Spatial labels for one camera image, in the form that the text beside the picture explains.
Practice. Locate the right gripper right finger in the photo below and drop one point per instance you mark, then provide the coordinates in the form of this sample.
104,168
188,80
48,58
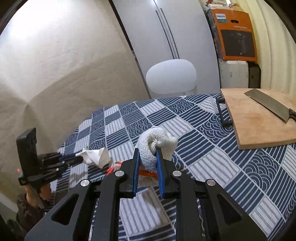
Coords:
205,211

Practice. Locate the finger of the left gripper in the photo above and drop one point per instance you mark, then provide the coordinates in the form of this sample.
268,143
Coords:
69,157
73,163

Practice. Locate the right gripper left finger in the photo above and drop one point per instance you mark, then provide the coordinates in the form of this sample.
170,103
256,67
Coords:
90,210

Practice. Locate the white paper towel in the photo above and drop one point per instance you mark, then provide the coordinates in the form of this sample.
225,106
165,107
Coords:
98,157

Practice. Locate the white knit glove orange trim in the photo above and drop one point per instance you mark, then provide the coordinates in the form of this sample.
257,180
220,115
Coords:
152,139

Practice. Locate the kitchen cleaver knife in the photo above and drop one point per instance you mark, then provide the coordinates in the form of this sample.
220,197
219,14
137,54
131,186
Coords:
272,105

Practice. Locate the person's left hand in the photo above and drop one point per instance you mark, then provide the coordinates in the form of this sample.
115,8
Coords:
34,198

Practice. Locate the blue patterned tablecloth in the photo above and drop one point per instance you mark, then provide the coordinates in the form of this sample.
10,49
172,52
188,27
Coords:
262,181

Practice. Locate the wooden cutting board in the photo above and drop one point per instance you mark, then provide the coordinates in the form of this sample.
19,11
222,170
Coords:
255,126

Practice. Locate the white chair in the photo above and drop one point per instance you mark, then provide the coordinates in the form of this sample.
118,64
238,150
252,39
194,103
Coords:
172,76

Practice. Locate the white styrofoam box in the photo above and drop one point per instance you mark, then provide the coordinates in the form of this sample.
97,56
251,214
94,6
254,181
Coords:
233,74

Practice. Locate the black box beside styrofoam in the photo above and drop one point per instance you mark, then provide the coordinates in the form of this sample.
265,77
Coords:
254,75

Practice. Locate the white cabinet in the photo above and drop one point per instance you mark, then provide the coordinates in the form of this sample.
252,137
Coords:
158,31

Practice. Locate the orange appliance cardboard box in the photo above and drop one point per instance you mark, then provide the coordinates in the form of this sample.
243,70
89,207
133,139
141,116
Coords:
233,34

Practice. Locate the cream curtain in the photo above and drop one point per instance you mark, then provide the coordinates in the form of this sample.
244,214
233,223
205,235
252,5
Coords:
275,47

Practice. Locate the papers atop orange box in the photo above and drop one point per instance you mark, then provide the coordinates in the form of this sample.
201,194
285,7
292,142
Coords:
218,4

